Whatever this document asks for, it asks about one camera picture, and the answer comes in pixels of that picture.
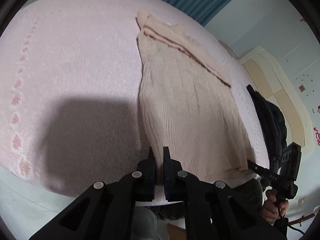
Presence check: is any beige knit sweater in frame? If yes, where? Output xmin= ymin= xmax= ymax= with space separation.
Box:
xmin=137 ymin=10 xmax=255 ymax=187

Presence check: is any person's right hand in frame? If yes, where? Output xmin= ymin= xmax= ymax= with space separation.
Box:
xmin=260 ymin=190 xmax=289 ymax=223

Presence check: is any black puffer jacket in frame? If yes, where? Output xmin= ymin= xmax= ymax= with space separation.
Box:
xmin=246 ymin=85 xmax=287 ymax=172

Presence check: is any cream wooden headboard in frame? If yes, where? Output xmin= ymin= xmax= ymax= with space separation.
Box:
xmin=239 ymin=46 xmax=316 ymax=155

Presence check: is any pink bed sheet mattress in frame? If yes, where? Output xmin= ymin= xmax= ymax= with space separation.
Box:
xmin=1 ymin=0 xmax=268 ymax=197

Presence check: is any black cable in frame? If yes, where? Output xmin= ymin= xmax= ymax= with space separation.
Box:
xmin=280 ymin=212 xmax=304 ymax=235

